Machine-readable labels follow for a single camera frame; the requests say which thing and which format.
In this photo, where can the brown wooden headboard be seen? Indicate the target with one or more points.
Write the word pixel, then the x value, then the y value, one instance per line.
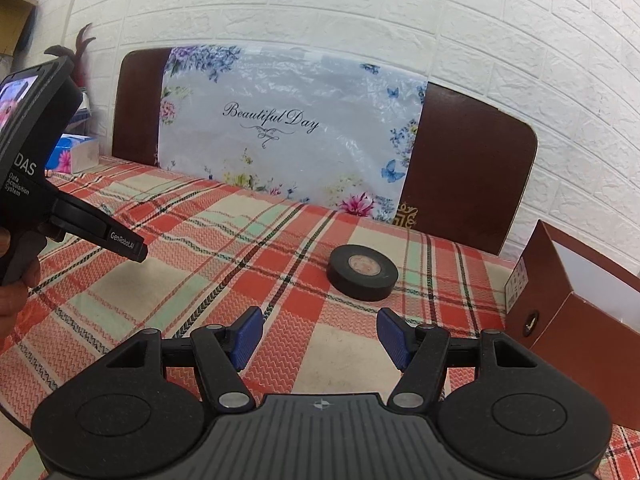
pixel 465 165

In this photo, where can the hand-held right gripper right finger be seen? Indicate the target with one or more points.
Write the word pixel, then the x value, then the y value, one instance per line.
pixel 392 340

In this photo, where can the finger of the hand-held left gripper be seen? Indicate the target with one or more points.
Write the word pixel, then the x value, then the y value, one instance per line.
pixel 107 235

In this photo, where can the blue tissue pack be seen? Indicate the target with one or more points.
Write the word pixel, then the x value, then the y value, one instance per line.
pixel 77 155

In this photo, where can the person's left hand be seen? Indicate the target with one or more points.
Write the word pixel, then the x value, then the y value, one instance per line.
pixel 17 297

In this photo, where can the black tape roll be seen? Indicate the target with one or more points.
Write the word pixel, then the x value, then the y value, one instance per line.
pixel 362 272

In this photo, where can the dark red feather decoration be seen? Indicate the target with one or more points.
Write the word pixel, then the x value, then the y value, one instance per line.
pixel 75 55

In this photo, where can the yellow cardboard carton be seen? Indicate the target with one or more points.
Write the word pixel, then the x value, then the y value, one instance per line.
pixel 15 22

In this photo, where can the brown cardboard box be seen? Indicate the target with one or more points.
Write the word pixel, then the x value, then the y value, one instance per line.
pixel 575 340

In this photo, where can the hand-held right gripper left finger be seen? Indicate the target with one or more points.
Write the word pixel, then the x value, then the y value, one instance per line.
pixel 246 340

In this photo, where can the floral plastic bedding bag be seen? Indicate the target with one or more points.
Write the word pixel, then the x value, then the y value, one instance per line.
pixel 290 130

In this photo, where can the plaid blanket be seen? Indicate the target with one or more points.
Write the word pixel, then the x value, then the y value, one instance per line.
pixel 225 270

